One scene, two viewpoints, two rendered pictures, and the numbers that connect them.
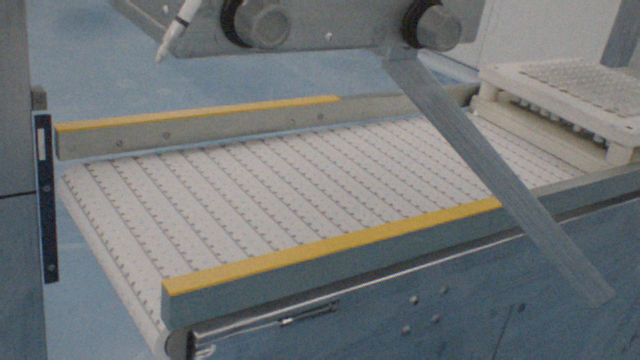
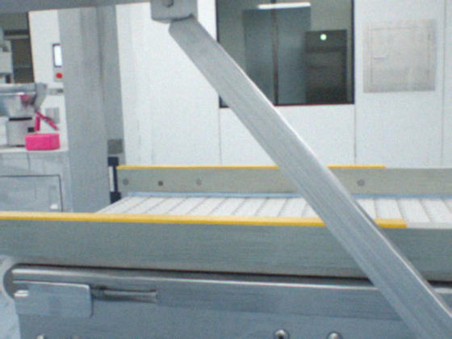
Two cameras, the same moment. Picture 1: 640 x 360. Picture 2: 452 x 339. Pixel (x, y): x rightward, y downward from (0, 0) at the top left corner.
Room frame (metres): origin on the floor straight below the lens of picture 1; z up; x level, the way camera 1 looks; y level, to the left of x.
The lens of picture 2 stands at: (0.23, -0.39, 1.08)
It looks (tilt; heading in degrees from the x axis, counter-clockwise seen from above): 9 degrees down; 52
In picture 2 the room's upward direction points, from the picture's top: 2 degrees counter-clockwise
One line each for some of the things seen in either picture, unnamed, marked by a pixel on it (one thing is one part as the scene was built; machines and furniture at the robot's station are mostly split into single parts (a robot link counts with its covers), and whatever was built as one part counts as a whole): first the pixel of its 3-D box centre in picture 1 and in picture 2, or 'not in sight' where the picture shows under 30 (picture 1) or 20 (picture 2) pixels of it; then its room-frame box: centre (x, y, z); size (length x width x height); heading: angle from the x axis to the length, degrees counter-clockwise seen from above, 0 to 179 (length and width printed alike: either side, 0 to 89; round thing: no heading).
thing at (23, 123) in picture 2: not in sight; (30, 115); (1.36, 3.00, 0.95); 0.49 x 0.36 x 0.37; 133
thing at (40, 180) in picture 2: not in sight; (40, 207); (1.35, 2.92, 0.38); 0.63 x 0.57 x 0.76; 133
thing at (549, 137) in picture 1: (588, 126); not in sight; (0.89, -0.37, 0.95); 0.24 x 0.24 x 0.02; 39
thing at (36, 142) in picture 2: not in sight; (43, 141); (1.31, 2.68, 0.80); 0.16 x 0.12 x 0.09; 133
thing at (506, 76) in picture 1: (600, 95); not in sight; (0.89, -0.37, 1.00); 0.25 x 0.24 x 0.02; 39
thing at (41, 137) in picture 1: (47, 204); (117, 229); (0.56, 0.27, 0.89); 0.02 x 0.01 x 0.20; 129
